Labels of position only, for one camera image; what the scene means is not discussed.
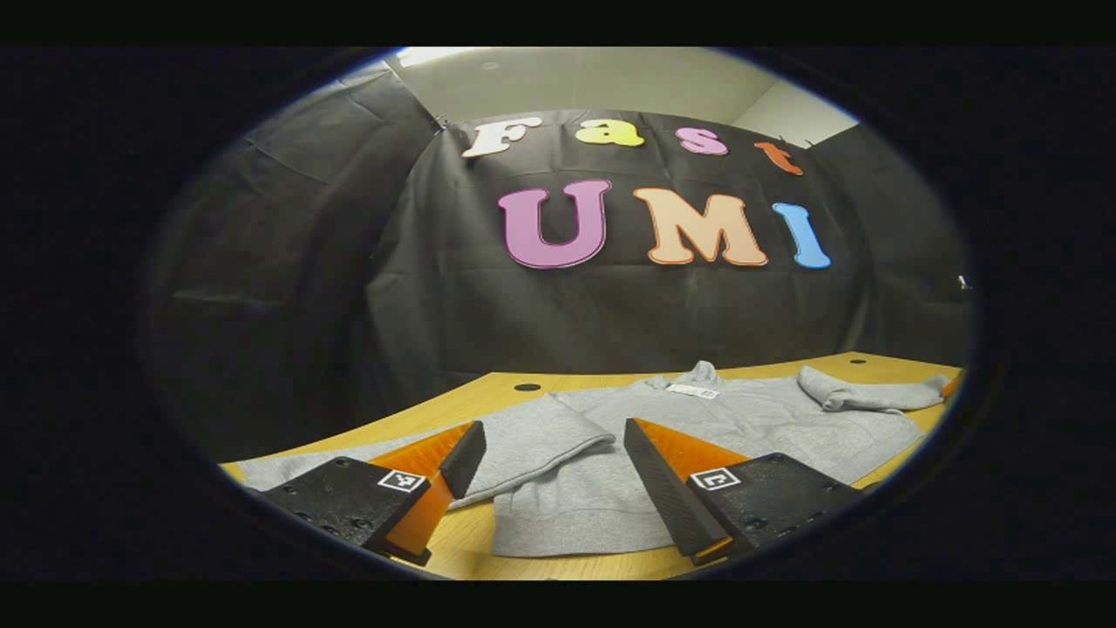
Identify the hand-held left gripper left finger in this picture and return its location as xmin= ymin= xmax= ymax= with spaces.
xmin=248 ymin=420 xmax=487 ymax=566

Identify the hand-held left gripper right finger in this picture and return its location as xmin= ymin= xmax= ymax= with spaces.
xmin=623 ymin=417 xmax=864 ymax=566

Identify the black backdrop cloth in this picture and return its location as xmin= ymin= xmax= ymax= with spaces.
xmin=144 ymin=61 xmax=973 ymax=463

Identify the grey sweatshirt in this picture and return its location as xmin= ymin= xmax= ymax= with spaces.
xmin=235 ymin=360 xmax=953 ymax=559

